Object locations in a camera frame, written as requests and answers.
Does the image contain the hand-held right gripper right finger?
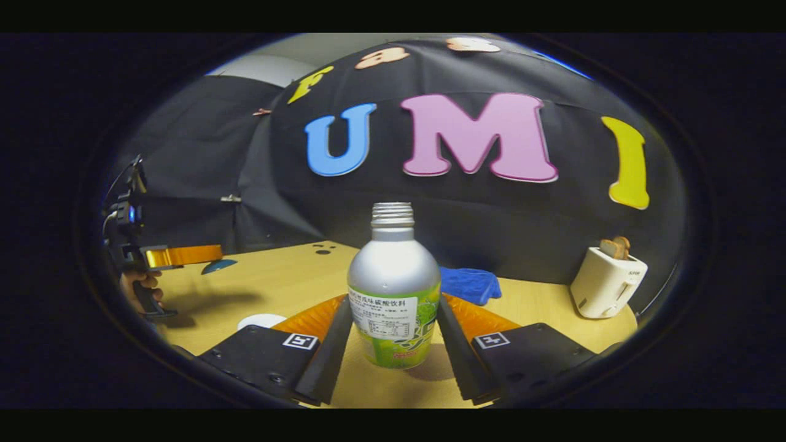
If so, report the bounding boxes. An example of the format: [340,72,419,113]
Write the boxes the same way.
[437,293,599,406]

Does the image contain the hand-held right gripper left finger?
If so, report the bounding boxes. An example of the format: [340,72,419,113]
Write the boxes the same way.
[200,295,354,406]

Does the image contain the white teacup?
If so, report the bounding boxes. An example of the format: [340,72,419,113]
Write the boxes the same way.
[238,314,287,332]

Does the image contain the silver green water bottle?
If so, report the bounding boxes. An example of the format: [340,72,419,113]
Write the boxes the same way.
[347,203,442,370]

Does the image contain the blue towel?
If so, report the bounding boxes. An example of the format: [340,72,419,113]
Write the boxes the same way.
[439,266,502,306]

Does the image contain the black backdrop cloth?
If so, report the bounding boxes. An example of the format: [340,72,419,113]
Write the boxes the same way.
[107,37,688,320]

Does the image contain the white toaster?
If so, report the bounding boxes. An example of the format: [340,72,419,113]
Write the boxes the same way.
[570,246,648,319]

